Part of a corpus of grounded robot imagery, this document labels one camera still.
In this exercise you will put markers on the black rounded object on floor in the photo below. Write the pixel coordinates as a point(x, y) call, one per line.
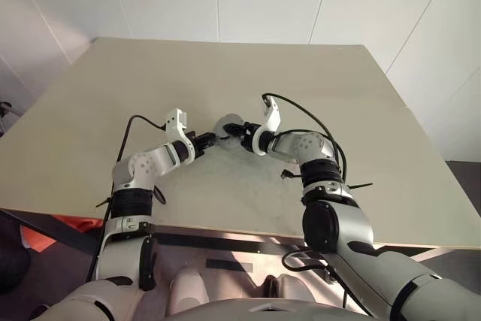
point(13, 270)

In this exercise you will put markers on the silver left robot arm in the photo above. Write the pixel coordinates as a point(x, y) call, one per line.
point(139, 170)

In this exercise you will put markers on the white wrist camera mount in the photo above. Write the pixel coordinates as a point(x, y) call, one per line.
point(272, 122)
point(176, 125)

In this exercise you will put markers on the beige robot knee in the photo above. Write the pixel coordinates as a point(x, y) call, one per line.
point(188, 291)
point(297, 285)

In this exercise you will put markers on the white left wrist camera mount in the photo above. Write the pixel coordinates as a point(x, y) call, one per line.
point(176, 125)

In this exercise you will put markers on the beige robot left knee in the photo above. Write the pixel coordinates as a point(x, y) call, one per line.
point(188, 291)

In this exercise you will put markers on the dark equipment at room edge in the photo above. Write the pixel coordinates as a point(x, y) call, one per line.
point(4, 118)

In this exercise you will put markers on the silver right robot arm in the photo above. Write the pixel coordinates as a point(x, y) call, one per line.
point(330, 215)

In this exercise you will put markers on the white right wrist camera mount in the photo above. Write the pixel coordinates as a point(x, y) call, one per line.
point(272, 122)

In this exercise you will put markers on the small grey round object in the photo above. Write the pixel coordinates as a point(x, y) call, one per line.
point(227, 120)

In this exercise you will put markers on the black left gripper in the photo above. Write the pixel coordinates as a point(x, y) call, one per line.
point(196, 144)

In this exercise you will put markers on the black table frame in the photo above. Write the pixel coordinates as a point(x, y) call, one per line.
point(225, 243)

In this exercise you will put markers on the orange object under table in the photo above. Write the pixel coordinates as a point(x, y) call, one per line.
point(71, 223)

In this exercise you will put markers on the grey robot torso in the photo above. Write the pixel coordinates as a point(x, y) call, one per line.
point(263, 309)

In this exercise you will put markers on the beige robot right knee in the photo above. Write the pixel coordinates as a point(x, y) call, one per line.
point(297, 285)

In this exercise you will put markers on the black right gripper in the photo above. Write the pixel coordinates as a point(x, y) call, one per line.
point(248, 137)

